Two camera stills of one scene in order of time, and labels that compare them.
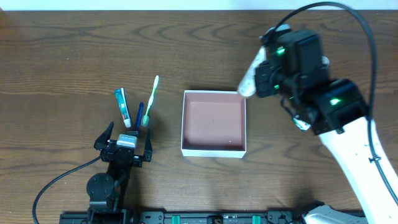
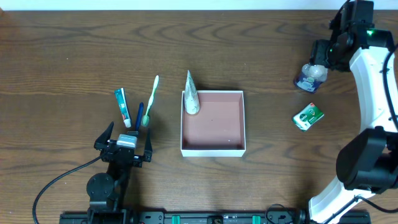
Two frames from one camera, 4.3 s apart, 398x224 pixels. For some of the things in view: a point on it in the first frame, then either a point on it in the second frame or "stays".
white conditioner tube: x=247 y=86 -> x=192 y=103
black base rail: x=280 y=216 stays
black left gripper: x=122 y=152 stays
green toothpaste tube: x=124 y=106 stays
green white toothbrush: x=145 y=119 stays
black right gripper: x=263 y=79 -> x=319 y=54
